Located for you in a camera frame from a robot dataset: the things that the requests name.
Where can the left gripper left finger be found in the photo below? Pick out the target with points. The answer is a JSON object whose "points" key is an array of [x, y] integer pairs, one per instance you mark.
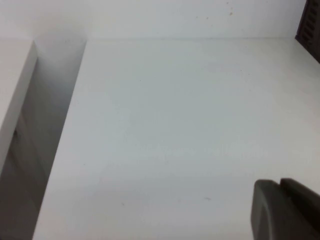
{"points": [[275, 217]]}

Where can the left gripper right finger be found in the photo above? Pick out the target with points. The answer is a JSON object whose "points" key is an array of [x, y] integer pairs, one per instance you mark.
{"points": [[297, 191]]}

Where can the black mesh book stand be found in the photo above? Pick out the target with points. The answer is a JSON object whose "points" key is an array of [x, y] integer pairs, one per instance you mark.
{"points": [[308, 22]]}

